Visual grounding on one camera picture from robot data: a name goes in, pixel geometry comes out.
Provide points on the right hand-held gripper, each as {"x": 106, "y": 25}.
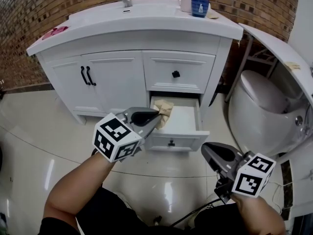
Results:
{"x": 254, "y": 175}

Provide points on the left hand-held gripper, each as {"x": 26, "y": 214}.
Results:
{"x": 112, "y": 136}

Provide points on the beige cloth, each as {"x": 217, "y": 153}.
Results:
{"x": 165, "y": 106}

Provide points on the shallow white drawer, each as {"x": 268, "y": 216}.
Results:
{"x": 183, "y": 121}

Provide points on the person's right forearm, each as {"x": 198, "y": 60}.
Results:
{"x": 259, "y": 214}

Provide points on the person's left forearm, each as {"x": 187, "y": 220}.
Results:
{"x": 78, "y": 187}

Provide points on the black square drawer knob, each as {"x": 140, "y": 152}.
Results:
{"x": 175, "y": 74}
{"x": 171, "y": 143}

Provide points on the white cabinet door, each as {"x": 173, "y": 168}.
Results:
{"x": 122, "y": 82}
{"x": 71, "y": 87}

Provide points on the person's white shoe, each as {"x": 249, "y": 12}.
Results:
{"x": 211, "y": 201}
{"x": 123, "y": 198}

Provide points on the white toilet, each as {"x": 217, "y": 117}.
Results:
{"x": 256, "y": 121}

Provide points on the white vanity cabinet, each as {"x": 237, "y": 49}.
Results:
{"x": 137, "y": 41}

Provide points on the chrome toilet flush button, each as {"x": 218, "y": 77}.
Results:
{"x": 298, "y": 120}

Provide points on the white sink basin top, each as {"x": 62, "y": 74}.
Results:
{"x": 146, "y": 18}

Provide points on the person's black trousers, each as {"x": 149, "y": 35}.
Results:
{"x": 110, "y": 219}

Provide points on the beige paper tag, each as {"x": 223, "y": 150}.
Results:
{"x": 293, "y": 65}

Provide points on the white cup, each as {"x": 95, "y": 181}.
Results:
{"x": 185, "y": 4}

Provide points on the pink cloth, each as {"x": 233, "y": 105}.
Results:
{"x": 55, "y": 32}

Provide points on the blue cup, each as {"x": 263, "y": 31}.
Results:
{"x": 200, "y": 7}

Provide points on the beige paper piece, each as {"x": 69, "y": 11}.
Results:
{"x": 213, "y": 15}

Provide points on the person's black shirt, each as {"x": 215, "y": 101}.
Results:
{"x": 56, "y": 227}

